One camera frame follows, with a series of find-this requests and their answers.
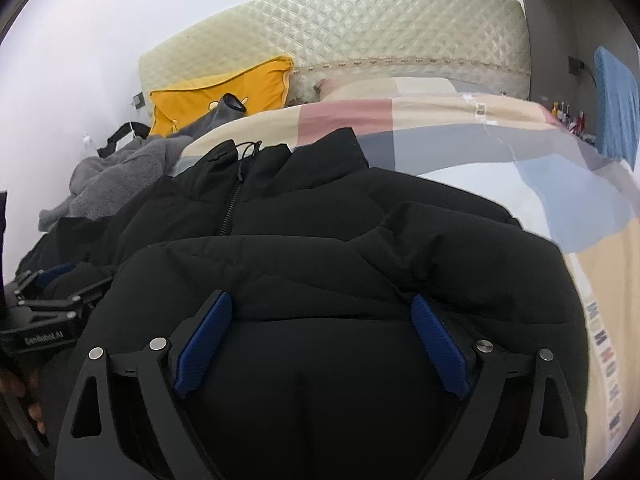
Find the checked pastel blanket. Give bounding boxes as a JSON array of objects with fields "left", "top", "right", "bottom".
[{"left": 170, "top": 95, "right": 640, "bottom": 476}]

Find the person's left hand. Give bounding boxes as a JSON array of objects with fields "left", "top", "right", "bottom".
[{"left": 0, "top": 367, "right": 47, "bottom": 434}]

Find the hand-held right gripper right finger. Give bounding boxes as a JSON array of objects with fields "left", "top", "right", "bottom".
[{"left": 409, "top": 294, "right": 586, "bottom": 480}]

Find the dark grey garment roll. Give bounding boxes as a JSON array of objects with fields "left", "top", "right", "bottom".
[{"left": 170, "top": 92, "right": 248, "bottom": 138}]

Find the black puffer jacket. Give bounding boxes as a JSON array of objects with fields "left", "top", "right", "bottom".
[{"left": 15, "top": 127, "right": 588, "bottom": 480}]

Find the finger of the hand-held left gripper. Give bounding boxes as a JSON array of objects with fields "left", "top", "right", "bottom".
[
  {"left": 16, "top": 275, "right": 116, "bottom": 322},
  {"left": 14, "top": 262, "right": 78, "bottom": 296}
]

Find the cream quilted headboard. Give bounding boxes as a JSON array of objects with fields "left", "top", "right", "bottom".
[{"left": 137, "top": 0, "right": 531, "bottom": 111}]

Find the row of small bottles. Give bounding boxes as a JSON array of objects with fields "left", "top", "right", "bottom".
[{"left": 547, "top": 101, "right": 596, "bottom": 143}]

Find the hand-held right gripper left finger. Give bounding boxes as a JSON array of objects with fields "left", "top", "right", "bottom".
[{"left": 54, "top": 289, "right": 233, "bottom": 480}]

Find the blue towel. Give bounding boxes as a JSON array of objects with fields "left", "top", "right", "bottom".
[{"left": 592, "top": 46, "right": 640, "bottom": 171}]

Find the yellow pillow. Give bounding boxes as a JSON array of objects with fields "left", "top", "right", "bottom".
[{"left": 149, "top": 56, "right": 293, "bottom": 138}]

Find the grey fleece garment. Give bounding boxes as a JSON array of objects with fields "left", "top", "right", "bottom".
[{"left": 39, "top": 135, "right": 193, "bottom": 231}]

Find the black bag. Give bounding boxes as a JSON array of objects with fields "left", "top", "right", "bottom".
[{"left": 96, "top": 122, "right": 151, "bottom": 158}]

